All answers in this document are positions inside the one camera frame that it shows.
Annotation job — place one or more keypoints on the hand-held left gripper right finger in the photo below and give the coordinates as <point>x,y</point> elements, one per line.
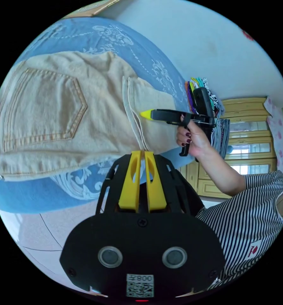
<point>155,190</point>

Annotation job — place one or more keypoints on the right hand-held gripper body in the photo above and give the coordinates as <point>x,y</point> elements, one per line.
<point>170,116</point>

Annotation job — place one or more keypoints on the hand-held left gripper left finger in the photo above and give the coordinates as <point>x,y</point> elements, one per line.
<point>129,188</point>

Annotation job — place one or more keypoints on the beige jeans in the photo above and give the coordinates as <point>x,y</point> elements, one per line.
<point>60,107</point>

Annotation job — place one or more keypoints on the person's right forearm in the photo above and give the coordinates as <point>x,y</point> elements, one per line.
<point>221,174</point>

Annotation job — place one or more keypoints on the person's right hand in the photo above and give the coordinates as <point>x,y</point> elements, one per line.
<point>197,138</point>

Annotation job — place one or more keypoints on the pile of clothes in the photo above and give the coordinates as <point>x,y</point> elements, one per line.
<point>221,135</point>

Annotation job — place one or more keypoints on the yellow wooden cupboard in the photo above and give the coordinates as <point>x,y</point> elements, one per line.
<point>248,135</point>

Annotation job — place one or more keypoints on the person's body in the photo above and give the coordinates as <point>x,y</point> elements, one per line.
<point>248,226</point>

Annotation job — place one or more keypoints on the bed with blue printed sheet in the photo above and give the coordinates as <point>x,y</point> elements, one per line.
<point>84,33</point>

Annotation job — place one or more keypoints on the pink dotted curtain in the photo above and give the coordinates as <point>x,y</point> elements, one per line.
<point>278,133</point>

